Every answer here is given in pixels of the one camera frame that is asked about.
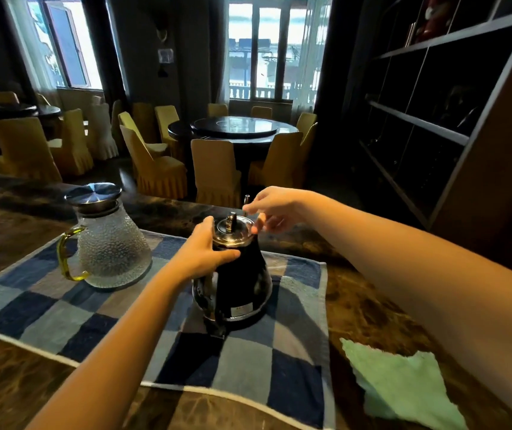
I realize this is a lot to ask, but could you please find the steel kettle lid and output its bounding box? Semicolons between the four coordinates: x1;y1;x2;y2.
212;212;256;248

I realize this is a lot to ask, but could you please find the dark round dining table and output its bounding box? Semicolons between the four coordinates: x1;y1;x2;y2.
167;116;300;175
0;102;62;130

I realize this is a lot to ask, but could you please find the group of yellow covered chairs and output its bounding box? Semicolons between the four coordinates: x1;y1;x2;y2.
0;90;319;209

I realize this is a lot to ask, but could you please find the glass turntable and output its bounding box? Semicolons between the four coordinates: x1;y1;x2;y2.
191;116;280;139

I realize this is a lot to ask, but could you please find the blue checked towel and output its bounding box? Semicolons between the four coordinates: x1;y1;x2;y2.
0;230;336;430

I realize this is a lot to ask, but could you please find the light green cloth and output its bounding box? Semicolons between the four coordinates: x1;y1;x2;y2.
340;337;469;430

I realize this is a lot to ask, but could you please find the dark wooden shelf unit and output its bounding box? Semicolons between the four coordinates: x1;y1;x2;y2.
341;0;512;282

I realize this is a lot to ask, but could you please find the person's left hand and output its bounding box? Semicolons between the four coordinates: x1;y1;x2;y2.
171;216;241;287

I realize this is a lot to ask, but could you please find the dark curtain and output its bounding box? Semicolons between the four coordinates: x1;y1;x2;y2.
80;0;130;108

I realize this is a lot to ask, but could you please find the sheer white curtain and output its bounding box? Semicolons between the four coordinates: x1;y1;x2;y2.
292;0;334;113

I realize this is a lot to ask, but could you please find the black and steel kettle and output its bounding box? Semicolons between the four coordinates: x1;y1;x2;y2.
192;195;274;339

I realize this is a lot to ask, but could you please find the textured glass pitcher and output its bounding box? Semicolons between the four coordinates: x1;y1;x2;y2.
56;182;153;290

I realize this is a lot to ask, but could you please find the person's left forearm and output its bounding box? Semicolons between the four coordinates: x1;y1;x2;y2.
25;263;194;430

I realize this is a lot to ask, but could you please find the steel pitcher lid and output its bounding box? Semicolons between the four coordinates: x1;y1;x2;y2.
64;182;123;207

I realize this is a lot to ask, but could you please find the tall framed window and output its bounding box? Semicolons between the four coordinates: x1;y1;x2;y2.
227;0;334;104

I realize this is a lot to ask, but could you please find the person's right forearm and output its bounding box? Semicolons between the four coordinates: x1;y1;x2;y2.
303;191;512;430

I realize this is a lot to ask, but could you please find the open casement window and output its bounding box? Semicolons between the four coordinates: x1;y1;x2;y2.
24;0;104;91

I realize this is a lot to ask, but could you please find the red item on shelf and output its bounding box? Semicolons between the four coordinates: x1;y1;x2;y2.
416;0;455;42

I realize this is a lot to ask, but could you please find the person's right hand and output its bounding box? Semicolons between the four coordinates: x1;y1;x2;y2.
242;186;315;235

